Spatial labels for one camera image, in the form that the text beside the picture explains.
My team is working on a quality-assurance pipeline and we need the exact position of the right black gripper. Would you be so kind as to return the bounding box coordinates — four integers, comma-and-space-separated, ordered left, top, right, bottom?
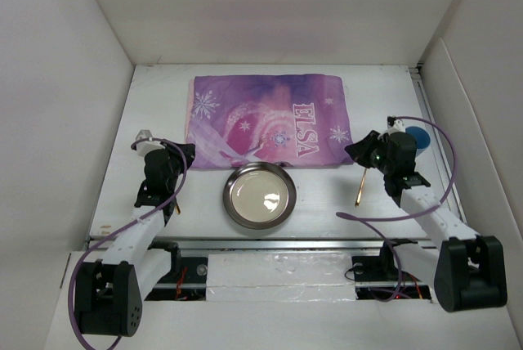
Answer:
343, 130, 394, 175

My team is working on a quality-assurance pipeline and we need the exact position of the purple pink printed cloth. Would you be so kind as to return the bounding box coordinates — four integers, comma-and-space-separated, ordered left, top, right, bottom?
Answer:
186, 74, 352, 170

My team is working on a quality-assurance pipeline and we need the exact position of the round metal plate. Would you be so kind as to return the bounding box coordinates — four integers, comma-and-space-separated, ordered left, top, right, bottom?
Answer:
222, 162, 297, 230

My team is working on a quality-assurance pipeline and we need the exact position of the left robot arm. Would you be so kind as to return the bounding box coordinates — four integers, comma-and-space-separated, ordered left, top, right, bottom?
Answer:
68, 137, 195, 340

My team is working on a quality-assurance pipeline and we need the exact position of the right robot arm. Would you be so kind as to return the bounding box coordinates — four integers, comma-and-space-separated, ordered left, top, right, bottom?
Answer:
345, 130, 507, 312

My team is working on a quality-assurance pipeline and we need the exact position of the gold spoon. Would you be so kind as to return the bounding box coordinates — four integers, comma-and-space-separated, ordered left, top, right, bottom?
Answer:
355, 168, 369, 208

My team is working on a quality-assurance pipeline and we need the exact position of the blue plastic cup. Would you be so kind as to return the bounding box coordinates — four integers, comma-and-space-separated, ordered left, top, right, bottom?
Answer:
405, 126, 431, 155

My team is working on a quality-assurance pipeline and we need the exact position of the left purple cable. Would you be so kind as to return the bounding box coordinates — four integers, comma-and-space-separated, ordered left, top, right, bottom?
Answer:
67, 139, 189, 350

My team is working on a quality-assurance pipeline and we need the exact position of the purple cable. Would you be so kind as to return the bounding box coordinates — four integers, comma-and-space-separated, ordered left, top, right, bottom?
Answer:
335, 115, 457, 302
67, 139, 189, 350

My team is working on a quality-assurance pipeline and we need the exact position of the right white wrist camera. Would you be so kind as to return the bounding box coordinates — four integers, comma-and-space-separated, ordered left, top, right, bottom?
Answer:
386, 116, 406, 135

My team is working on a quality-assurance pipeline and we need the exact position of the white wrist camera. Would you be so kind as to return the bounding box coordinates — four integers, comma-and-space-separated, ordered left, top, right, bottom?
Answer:
386, 116, 406, 135
133, 129, 163, 157

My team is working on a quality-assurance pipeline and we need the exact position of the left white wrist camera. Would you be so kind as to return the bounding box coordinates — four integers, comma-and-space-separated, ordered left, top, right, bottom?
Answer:
133, 129, 163, 157

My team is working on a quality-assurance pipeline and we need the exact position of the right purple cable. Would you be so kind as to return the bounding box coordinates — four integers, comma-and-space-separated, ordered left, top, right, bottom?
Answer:
335, 115, 457, 302

